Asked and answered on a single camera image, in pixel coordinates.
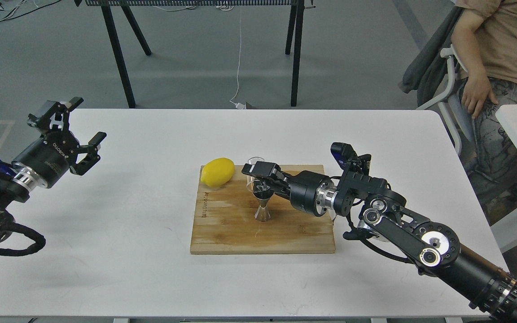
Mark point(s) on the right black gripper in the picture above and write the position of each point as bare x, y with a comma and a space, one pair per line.
306, 190

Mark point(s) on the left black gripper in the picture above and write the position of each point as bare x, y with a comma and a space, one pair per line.
50, 154

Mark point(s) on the steel jigger measuring cup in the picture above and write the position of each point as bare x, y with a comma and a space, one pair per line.
263, 206

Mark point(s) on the small clear glass cup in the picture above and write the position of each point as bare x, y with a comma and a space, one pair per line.
250, 178

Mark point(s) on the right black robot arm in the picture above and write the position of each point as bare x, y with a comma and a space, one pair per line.
379, 218

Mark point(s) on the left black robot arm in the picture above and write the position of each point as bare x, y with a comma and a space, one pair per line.
16, 185

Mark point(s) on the yellow lemon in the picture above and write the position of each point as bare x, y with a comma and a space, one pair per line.
217, 172

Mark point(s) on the wooden cutting board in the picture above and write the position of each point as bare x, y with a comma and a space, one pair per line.
224, 224

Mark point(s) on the dark grey jacket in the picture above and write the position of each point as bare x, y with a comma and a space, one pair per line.
428, 69

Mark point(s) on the white office chair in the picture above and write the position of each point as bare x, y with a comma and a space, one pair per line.
449, 104

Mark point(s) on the person in tan shirt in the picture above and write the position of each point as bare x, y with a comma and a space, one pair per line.
485, 38

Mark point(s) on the black metal table frame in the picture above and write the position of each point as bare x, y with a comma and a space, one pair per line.
138, 29

